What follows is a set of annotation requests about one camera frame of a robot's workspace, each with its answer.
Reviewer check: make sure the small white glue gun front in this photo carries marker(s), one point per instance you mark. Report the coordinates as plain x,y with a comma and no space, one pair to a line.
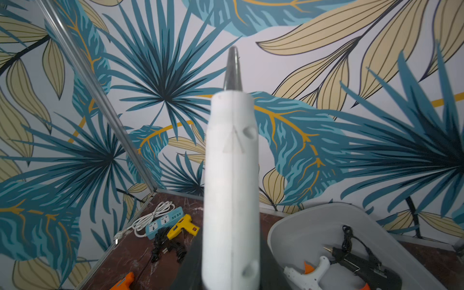
310,279

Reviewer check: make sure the black glue gun orange trigger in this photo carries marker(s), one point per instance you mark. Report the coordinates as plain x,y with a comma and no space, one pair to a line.
376,277

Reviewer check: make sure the yellow glue gun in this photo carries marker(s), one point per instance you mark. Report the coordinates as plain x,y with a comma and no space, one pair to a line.
185,223

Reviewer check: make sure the grey plastic storage box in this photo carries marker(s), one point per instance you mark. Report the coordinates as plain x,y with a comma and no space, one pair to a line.
305,236

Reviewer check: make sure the teal power strip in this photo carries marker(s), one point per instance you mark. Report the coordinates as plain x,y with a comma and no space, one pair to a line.
166,221

